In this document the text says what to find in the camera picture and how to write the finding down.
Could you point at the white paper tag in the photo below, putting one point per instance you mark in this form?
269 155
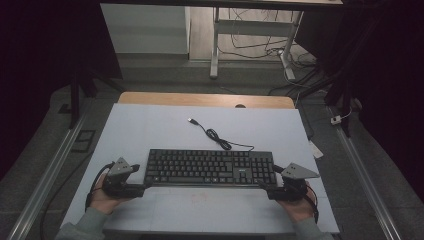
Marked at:
316 150

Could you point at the small white adapter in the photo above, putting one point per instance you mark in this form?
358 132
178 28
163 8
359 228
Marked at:
336 120

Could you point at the black metal stand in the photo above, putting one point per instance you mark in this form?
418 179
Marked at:
75 96
345 96

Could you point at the aluminium rail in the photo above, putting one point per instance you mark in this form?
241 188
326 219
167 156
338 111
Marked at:
46 180
363 180

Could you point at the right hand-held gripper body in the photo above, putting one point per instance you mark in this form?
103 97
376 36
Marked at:
290 193

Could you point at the white desk frame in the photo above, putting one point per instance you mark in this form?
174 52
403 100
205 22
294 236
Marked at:
250 27

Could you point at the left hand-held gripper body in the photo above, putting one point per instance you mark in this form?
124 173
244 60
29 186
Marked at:
116 190

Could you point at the black keyboard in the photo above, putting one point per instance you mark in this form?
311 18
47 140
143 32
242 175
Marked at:
210 166

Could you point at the black floor socket frame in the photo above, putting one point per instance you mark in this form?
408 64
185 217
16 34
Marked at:
77 141

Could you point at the white board mat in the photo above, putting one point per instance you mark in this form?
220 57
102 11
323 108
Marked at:
200 133

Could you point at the white cabinet panel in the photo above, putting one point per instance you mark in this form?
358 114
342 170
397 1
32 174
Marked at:
143 30

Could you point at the black curtain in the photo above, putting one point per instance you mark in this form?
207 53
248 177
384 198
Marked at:
393 83
33 66

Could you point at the person's right hand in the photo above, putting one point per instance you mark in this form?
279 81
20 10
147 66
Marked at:
300 208

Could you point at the person's left hand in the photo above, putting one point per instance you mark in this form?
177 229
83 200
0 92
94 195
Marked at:
101 201

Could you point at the wooden table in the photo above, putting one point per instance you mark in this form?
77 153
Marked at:
200 99

